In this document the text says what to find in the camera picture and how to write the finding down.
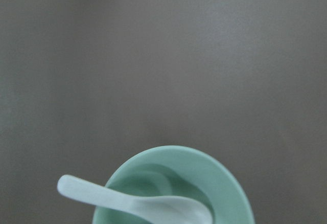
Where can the white ceramic spoon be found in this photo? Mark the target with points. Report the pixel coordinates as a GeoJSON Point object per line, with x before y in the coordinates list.
{"type": "Point", "coordinates": [154, 209]}

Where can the mint green bowl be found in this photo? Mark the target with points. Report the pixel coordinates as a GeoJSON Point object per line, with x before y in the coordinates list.
{"type": "Point", "coordinates": [184, 171]}

